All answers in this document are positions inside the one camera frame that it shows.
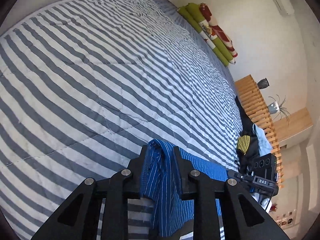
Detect blue striped shirt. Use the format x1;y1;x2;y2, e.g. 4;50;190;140
139;139;229;238

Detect white gloved left hand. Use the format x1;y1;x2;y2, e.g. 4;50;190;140
250;192;272;209

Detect light blue denim garment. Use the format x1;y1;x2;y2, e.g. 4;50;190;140
252;124;272;157

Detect black shorts yellow stripes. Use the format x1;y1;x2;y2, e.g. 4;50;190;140
235;96;260;174

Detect wooden shelf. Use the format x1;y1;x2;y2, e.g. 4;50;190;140
274;107;313;142

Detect potted plant white pot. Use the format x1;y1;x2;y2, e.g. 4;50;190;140
267;95;291;123

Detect wooden slatted headboard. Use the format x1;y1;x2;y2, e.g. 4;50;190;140
235;75;284;189

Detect dark ceramic vase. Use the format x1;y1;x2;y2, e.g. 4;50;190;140
257;78;270;89

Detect blue white striped bedspread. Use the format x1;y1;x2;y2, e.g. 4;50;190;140
1;0;242;239

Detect red floral folded blanket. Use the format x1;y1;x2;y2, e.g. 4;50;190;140
199;3;238;64

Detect green folded blanket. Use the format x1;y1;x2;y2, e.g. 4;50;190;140
177;3;238;67

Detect wall power outlets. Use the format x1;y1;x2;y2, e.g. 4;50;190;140
273;209;296;229

